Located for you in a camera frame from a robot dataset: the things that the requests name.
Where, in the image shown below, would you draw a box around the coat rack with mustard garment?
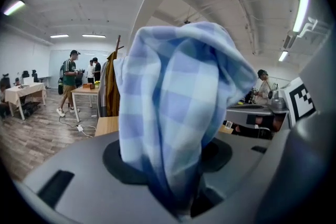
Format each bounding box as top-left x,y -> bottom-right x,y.
96,35 -> 125,118

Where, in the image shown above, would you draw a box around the small wooden table white legs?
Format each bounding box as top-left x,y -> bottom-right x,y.
70,86 -> 101,123

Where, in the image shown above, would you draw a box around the black desk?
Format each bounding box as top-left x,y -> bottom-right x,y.
225,103 -> 290,117

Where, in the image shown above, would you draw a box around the white cable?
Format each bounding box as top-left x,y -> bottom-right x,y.
59,115 -> 97,138

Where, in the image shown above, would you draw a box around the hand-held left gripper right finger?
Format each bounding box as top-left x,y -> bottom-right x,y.
190,130 -> 275,218

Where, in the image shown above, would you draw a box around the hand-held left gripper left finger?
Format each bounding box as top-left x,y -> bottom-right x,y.
14,130 -> 181,224

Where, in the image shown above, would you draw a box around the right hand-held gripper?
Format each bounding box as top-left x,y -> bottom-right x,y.
278,31 -> 336,224

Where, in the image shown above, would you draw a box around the metal pot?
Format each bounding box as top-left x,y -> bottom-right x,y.
271,98 -> 287,111

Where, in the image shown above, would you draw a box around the beige covered table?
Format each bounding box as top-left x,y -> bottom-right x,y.
4,82 -> 47,121

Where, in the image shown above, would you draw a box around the blue plaid clothes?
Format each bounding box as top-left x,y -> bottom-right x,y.
113,20 -> 259,221

